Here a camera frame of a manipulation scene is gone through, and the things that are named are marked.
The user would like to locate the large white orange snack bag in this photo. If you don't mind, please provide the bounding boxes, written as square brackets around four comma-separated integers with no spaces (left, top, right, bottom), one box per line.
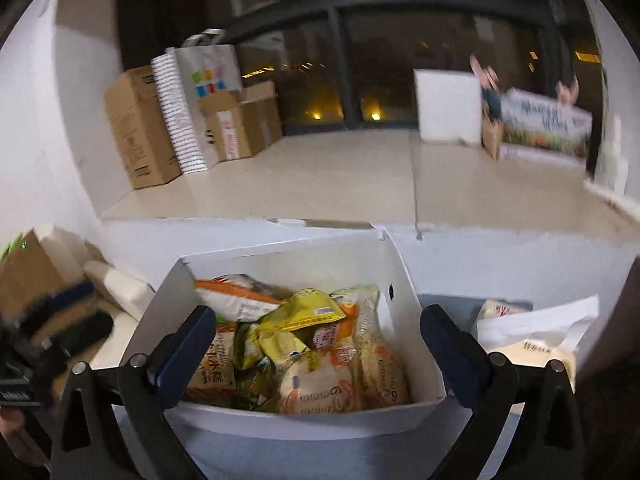
[194,273,285,324]

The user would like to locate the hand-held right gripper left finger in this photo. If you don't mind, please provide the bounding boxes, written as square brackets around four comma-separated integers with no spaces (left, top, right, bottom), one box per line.
[50,305,218,480]

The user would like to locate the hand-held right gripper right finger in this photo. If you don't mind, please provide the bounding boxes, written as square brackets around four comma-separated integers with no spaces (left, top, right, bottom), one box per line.
[419,304,586,480]

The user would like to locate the white cardboard box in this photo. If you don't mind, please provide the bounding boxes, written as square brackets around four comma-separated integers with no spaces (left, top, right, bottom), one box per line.
[116,231,449,480]

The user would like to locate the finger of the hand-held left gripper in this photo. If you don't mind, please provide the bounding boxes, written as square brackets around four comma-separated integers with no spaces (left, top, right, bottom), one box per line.
[24,280,99,322]

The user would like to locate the white foam box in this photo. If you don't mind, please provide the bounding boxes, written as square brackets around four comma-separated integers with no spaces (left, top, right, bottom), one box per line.
[413,69,484,147]

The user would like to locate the person's left hand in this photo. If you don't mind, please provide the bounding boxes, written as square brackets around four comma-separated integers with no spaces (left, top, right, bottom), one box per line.
[0,407,27,438]

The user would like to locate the cream tissue box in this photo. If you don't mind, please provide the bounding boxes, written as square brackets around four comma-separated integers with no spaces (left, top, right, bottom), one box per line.
[476,294,600,393]

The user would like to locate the small open cardboard box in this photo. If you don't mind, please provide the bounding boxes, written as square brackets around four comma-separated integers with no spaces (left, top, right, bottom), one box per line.
[199,81,284,162]

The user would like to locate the landscape printed carton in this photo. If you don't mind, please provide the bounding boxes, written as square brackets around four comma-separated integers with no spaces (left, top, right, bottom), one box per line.
[499,88,594,159]

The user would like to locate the brown cardboard piece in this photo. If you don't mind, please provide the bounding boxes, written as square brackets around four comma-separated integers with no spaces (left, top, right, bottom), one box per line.
[0,230,87,313]

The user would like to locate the white bag with coloured squares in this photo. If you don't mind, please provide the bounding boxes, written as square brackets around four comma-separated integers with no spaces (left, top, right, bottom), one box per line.
[174,30,244,167]

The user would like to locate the clear rice cracker packet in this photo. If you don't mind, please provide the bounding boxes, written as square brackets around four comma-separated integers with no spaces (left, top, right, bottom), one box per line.
[332,284,412,409]
[277,344,362,415]

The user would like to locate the dotted white paper bag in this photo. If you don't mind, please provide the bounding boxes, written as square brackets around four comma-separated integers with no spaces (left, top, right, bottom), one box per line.
[151,49,208,176]

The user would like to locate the yellow snack packet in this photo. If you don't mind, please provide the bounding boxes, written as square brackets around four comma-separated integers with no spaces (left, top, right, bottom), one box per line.
[259,287,349,332]

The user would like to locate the orange snack packet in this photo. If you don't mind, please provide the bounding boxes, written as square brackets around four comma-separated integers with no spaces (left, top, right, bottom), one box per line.
[186,324,239,402]

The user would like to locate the large brown cardboard box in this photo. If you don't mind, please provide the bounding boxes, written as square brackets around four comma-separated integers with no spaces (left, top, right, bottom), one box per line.
[104,65,183,190]

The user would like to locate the pink toy figure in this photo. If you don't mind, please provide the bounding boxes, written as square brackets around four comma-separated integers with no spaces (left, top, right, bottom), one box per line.
[556,76,582,107]
[469,54,503,123]

